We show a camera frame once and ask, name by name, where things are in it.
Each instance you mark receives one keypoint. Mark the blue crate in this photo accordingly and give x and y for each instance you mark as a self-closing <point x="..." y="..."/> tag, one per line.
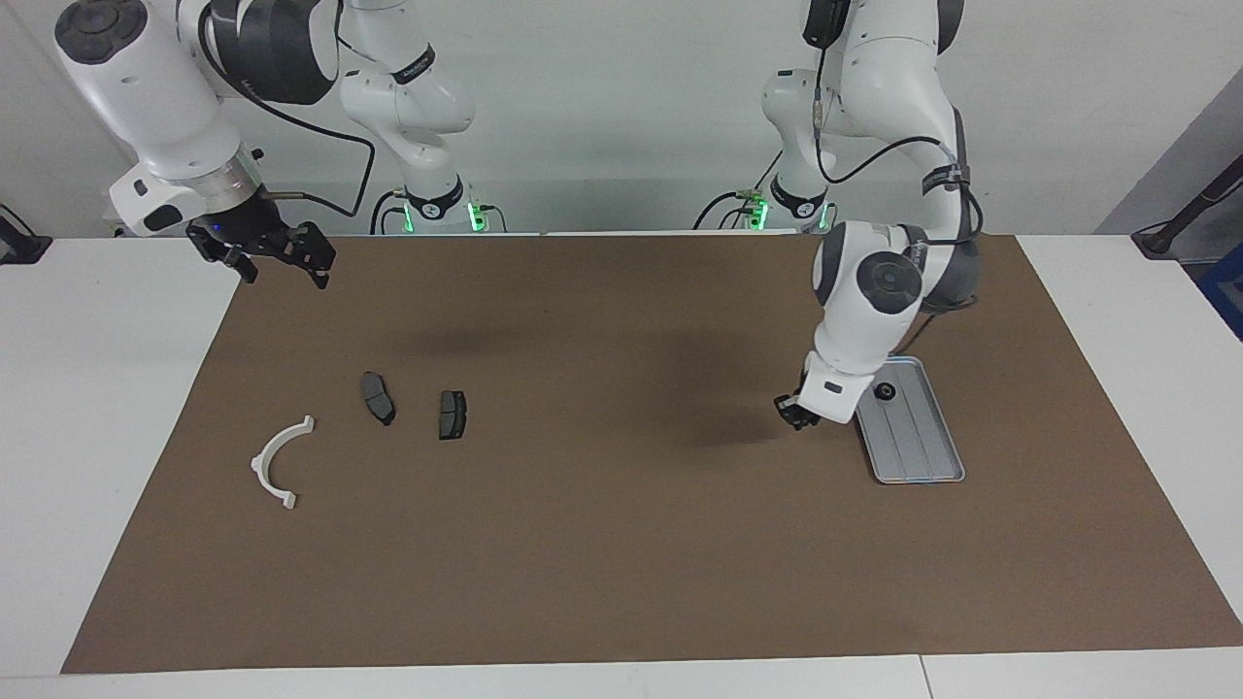
<point x="1226" y="291"/>

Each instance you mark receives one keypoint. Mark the white semicircular bracket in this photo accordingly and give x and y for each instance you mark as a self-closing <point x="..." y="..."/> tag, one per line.
<point x="275" y="442"/>

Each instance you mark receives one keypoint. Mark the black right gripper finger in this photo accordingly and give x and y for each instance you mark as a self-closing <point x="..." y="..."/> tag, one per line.
<point x="241" y="262"/>
<point x="319" y="252"/>

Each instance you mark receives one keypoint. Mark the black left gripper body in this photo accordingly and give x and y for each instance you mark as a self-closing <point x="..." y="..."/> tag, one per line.
<point x="808" y="413"/>

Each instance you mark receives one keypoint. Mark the brown table mat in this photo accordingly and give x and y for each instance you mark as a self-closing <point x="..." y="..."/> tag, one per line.
<point x="621" y="563"/>

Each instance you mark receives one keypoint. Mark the black stand with pole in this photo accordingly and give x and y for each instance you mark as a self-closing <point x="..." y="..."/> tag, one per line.
<point x="1170" y="233"/>

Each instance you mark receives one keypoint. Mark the long dark brake pad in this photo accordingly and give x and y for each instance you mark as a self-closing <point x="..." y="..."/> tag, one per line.
<point x="378" y="398"/>

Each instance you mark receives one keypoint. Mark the black clamp mount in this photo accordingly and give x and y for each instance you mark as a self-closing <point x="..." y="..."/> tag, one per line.
<point x="21" y="248"/>

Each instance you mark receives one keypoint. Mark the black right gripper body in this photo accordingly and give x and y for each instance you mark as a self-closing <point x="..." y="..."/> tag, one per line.
<point x="243" y="228"/>

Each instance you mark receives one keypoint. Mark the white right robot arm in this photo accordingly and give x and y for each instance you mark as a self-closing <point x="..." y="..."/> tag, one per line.
<point x="155" y="87"/>

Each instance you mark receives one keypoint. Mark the silver metal tray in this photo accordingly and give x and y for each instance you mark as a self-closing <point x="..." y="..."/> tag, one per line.
<point x="918" y="437"/>

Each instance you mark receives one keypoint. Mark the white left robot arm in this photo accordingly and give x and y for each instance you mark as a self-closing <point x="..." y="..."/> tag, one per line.
<point x="874" y="291"/>

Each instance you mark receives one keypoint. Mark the short dark brake pad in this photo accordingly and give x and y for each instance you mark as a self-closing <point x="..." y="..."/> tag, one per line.
<point x="453" y="416"/>

